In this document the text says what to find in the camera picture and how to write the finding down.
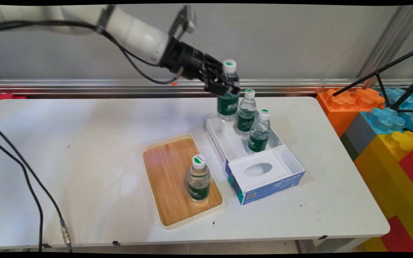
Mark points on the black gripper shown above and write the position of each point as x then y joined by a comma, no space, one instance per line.
186,62

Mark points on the green label water bottle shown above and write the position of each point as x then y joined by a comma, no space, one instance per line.
198,181
246,114
259,134
227,105

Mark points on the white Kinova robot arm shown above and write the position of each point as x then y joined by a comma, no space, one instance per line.
131,30

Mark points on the white and blue cardboard box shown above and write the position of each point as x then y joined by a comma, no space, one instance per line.
264,182

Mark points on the bamboo tray with cream rim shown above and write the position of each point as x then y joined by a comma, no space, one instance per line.
167,179

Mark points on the orange giant toy block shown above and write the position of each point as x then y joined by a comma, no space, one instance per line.
339,107

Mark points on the grey giant toy block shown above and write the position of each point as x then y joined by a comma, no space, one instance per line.
357,138

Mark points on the black tripod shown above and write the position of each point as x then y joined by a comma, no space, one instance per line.
382,73

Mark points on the blue giant toy block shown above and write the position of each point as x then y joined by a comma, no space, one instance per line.
389,120

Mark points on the yellow giant toy block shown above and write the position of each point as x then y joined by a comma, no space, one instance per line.
382,168

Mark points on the red toy block edge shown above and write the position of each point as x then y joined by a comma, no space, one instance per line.
0,98

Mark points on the small red giant toy block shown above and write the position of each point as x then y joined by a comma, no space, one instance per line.
400,238

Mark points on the aluminium rail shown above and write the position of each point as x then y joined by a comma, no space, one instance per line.
281,87

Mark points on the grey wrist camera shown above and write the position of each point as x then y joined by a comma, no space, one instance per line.
186,18

